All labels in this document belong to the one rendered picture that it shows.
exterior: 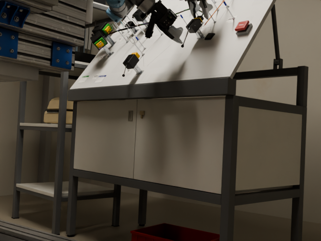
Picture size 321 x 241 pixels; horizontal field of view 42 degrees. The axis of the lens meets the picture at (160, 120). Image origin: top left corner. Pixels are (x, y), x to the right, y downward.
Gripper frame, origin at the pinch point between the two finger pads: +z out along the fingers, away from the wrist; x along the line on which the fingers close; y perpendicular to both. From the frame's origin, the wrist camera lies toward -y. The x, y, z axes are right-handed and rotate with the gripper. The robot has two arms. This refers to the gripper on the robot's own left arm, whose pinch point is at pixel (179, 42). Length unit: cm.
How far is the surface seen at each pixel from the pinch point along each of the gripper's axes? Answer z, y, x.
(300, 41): 91, 23, 160
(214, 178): 44, -17, -45
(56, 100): -22, -100, 47
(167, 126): 21.6, -26.2, -19.3
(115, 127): 9, -57, 1
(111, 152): 17, -67, -4
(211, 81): 16.4, 6.4, -27.5
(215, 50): 12.5, 11.2, -7.9
